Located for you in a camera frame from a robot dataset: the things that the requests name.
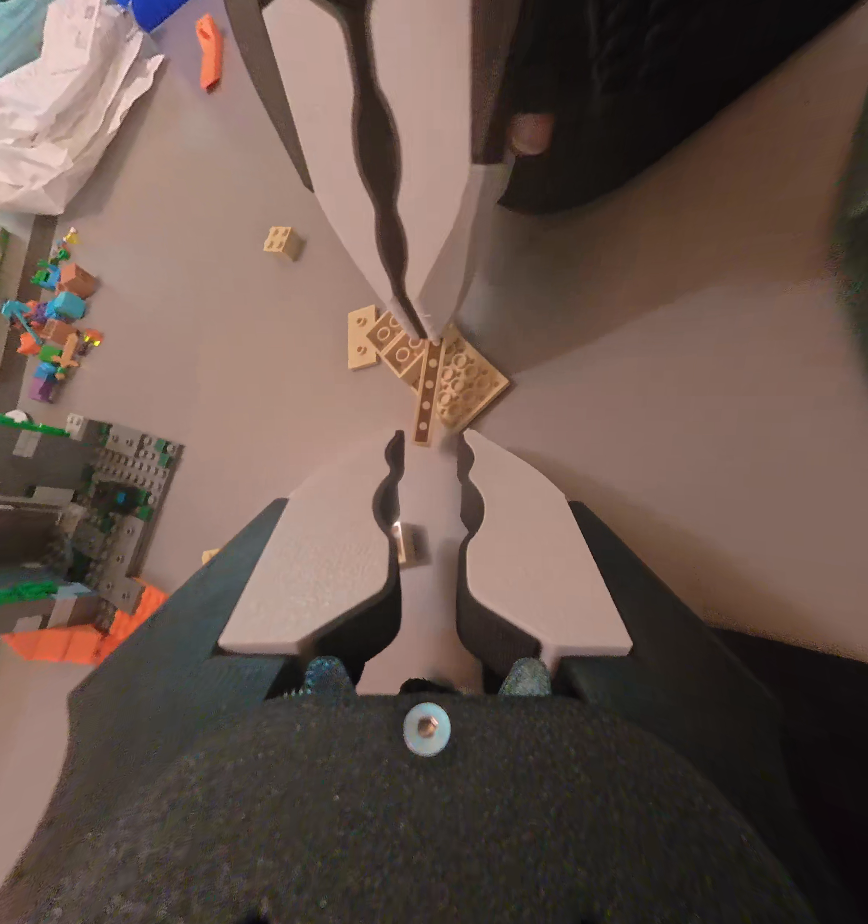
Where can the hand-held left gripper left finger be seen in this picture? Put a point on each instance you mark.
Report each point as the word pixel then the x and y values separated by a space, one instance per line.
pixel 304 570

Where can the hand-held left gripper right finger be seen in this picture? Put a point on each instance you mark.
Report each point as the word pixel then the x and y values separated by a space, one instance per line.
pixel 542 570

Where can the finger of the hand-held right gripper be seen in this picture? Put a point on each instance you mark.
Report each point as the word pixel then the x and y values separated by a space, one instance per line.
pixel 318 108
pixel 437 144

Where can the tan two-by-two brick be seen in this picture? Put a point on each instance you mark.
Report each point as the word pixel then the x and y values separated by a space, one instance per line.
pixel 407 543
pixel 282 243

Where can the large tan brick plate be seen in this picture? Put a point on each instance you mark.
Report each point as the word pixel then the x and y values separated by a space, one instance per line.
pixel 474 386

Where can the long narrow tan brick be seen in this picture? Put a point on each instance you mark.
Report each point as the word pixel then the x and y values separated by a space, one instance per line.
pixel 428 397

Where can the grey desk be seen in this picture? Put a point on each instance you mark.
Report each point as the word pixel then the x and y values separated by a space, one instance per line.
pixel 225 361

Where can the person's right hand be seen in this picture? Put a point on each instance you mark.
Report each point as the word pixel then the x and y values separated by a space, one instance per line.
pixel 531 133

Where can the orange brick separator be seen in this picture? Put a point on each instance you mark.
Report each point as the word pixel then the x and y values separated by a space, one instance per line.
pixel 210 54

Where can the blue plastic bin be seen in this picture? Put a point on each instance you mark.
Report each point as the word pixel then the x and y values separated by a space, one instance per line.
pixel 152 13

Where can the small tan two-stud plate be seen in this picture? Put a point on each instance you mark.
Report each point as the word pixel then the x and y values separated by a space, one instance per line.
pixel 362 339

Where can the grey green brick-built model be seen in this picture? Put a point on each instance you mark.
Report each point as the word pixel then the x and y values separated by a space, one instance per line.
pixel 116 469

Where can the black quilted seat cushion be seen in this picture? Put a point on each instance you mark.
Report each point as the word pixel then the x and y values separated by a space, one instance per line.
pixel 658 86

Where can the pile of white paper bags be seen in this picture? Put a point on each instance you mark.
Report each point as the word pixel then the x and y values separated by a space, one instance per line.
pixel 44 130

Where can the pile of colourful toy figures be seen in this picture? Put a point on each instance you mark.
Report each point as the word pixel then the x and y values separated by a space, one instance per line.
pixel 59 317

